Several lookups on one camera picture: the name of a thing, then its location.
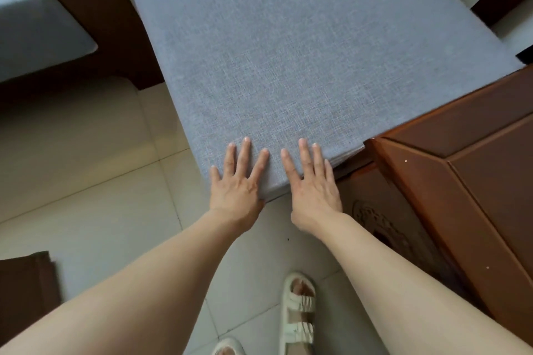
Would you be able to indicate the person's left forearm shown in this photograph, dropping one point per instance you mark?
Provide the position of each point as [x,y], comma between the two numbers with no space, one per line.
[125,305]

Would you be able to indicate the dark wooden coffee table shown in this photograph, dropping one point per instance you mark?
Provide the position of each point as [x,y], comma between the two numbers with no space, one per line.
[25,296]

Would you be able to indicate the person's left hand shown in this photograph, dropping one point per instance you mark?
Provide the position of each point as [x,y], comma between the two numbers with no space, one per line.
[237,201]

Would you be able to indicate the person's right forearm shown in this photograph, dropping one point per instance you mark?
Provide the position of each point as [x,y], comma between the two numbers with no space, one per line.
[416,296]

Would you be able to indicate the person's right hand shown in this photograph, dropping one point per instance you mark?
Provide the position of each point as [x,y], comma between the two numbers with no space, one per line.
[316,201]

